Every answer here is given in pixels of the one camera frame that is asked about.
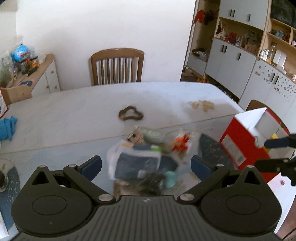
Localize light blue round pouch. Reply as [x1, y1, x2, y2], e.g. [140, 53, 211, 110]
[164, 171, 177, 189]

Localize orange red toy figure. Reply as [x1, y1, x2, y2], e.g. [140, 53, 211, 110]
[172, 133, 190, 152]

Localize white blue plastic package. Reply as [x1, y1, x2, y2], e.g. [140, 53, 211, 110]
[106, 140, 162, 181]

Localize red white cardboard box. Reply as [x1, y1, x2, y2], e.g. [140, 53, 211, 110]
[220, 108, 295, 170]

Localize bag of dark tea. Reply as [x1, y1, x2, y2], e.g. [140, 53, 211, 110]
[137, 173, 166, 196]

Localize round cartoon badge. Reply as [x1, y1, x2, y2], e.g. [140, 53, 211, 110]
[126, 131, 144, 145]

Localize blue gold placemat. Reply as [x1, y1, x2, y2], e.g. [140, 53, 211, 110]
[198, 133, 235, 169]

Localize dark blue small mat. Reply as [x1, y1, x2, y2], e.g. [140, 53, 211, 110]
[158, 156, 179, 173]

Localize beige block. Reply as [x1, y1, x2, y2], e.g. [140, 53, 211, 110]
[202, 100, 215, 112]

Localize brown scrunchie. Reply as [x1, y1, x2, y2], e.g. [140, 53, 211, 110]
[118, 105, 144, 121]

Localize glass jar brown contents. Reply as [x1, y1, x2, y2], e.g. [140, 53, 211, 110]
[0, 159, 14, 192]

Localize blue cloth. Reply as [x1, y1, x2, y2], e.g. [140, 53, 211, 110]
[0, 116, 18, 141]

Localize white sideboard cabinet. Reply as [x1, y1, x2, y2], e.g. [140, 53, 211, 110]
[1, 54, 60, 105]

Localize brown wooden chair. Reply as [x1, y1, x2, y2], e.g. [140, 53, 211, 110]
[90, 48, 144, 85]

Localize blue globe toy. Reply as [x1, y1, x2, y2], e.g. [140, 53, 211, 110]
[12, 44, 30, 62]

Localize grey wall cabinet unit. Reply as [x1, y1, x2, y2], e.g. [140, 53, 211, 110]
[185, 1, 295, 125]

